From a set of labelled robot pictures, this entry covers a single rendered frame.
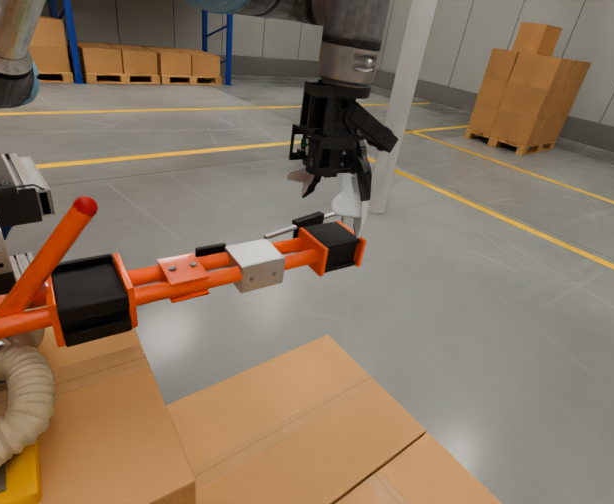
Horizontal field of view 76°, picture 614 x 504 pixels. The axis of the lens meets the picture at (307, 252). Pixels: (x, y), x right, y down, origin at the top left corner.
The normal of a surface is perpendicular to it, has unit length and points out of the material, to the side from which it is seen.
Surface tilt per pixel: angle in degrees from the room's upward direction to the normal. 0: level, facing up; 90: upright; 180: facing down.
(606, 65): 90
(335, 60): 90
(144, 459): 0
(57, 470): 0
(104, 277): 0
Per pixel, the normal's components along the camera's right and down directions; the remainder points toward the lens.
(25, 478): 0.13, -0.85
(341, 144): 0.54, 0.49
